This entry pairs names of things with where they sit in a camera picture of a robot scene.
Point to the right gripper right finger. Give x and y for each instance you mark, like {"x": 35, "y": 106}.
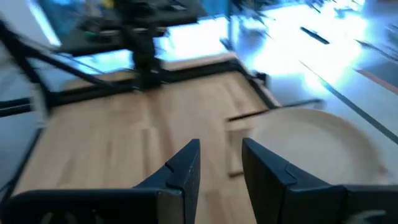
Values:
{"x": 267, "y": 186}

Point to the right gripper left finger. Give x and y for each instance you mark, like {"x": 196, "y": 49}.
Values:
{"x": 183, "y": 174}

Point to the grey beige plate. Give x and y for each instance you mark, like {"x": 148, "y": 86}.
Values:
{"x": 311, "y": 146}

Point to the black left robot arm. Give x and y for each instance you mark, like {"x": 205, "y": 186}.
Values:
{"x": 144, "y": 46}

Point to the grey desk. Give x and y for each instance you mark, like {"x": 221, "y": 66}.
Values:
{"x": 102, "y": 43}

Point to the black metal rig frame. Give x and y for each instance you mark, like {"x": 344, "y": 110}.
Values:
{"x": 202, "y": 69}

